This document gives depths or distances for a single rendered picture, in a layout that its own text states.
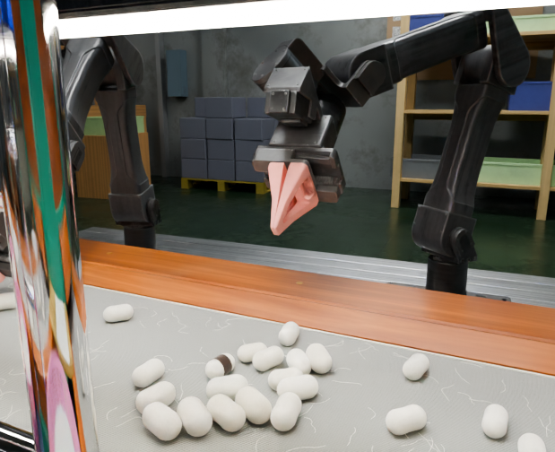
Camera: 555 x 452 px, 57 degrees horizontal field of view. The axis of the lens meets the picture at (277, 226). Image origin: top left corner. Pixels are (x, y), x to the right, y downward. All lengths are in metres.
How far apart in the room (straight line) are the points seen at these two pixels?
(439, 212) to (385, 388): 0.39
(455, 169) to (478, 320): 0.30
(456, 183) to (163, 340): 0.49
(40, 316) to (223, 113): 5.57
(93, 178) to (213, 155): 1.31
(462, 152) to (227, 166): 5.05
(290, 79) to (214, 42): 6.08
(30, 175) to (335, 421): 0.32
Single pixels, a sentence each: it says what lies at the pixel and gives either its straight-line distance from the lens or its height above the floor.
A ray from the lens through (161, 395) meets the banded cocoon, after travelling 0.45.
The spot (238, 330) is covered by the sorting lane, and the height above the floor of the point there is 0.74.
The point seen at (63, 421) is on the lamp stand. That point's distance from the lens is 0.22.
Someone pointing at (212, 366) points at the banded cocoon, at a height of 0.76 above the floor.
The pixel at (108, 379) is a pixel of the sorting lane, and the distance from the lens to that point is 0.52.
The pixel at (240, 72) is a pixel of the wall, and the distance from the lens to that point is 6.56.
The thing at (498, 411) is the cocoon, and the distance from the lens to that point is 0.45.
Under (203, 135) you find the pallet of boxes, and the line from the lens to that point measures 5.89.
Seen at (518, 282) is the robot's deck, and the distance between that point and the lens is 1.03.
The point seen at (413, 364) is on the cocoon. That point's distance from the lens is 0.50.
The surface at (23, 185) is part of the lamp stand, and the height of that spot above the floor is 0.96.
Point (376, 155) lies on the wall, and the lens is 6.04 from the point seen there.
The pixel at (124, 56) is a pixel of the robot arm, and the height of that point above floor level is 1.06.
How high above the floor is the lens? 0.99
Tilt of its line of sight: 14 degrees down
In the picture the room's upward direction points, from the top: straight up
